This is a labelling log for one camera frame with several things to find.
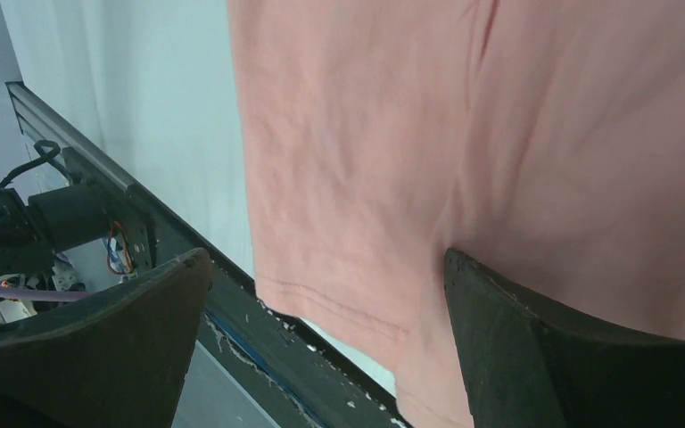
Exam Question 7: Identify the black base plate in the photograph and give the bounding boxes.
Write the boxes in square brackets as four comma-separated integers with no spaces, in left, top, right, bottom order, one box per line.
[62,147,415,428]

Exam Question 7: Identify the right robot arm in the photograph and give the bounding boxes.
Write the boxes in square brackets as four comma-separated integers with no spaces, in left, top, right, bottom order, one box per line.
[0,173,685,427]

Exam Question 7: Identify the aluminium frame rail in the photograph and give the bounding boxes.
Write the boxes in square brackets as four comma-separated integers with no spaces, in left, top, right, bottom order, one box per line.
[5,81,140,193]

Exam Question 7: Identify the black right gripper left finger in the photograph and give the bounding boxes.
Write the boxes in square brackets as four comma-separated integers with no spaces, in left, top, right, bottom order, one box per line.
[0,248,213,427]

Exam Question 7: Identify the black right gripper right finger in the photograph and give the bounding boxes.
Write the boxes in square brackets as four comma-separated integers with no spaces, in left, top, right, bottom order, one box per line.
[443,249,685,427]

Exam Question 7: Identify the salmon pink t-shirt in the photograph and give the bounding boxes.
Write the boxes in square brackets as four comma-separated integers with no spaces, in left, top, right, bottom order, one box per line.
[227,1,685,427]

